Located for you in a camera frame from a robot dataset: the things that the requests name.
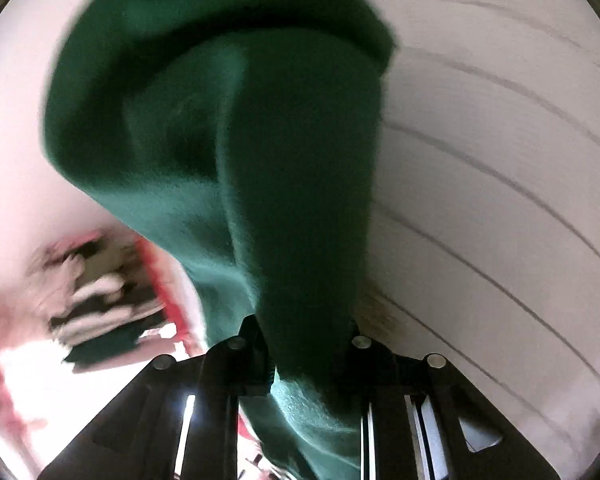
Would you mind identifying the green and white varsity jacket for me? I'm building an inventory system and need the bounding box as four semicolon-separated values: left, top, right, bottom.
42;0;400;480

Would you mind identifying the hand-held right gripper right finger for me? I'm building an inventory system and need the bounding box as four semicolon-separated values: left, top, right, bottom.
349;336;564;480

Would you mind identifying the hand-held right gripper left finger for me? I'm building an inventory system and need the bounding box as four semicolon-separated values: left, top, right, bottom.
37;314;272;480

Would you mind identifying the row of hanging clothes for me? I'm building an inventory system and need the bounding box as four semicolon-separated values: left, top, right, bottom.
39;237;181;372

